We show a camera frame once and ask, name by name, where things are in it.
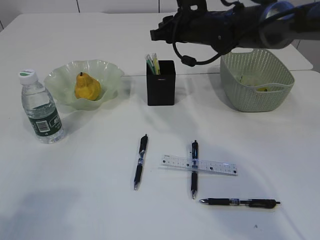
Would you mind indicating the yellow utility knife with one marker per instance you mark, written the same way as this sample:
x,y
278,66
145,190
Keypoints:
x,y
156,63

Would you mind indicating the green white mechanical pencil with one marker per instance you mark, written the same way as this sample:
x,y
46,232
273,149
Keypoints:
x,y
150,63

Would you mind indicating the green woven plastic basket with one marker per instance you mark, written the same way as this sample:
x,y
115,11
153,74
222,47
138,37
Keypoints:
x,y
263,64

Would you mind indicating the yellow pear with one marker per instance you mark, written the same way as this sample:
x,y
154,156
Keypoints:
x,y
86,87

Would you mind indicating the black square pen holder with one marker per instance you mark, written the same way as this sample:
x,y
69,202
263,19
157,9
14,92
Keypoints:
x,y
161,88

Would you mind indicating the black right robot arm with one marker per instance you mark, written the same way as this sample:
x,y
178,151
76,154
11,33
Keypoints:
x,y
270,24

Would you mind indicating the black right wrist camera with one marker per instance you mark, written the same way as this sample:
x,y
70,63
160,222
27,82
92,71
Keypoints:
x,y
192,5

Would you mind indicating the green wavy glass plate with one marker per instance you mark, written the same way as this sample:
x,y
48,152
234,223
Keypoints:
x,y
61,82

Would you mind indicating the black gel pen middle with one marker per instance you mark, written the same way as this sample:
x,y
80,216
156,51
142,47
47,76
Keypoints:
x,y
194,173

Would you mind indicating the black gel pen bottom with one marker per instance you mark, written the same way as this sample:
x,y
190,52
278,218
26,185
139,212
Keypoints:
x,y
252,203

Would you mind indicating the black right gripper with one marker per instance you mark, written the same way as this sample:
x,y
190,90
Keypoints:
x,y
170,30

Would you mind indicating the clear plastic water bottle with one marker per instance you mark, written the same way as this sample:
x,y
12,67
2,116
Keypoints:
x,y
40,108

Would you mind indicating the clear plastic ruler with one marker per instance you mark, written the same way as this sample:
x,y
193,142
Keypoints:
x,y
184,163

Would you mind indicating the black gel pen left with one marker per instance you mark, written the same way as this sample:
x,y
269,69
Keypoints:
x,y
139,167

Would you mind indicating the black gel pen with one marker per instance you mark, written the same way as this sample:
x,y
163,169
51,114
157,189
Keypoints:
x,y
252,203
194,173
139,167

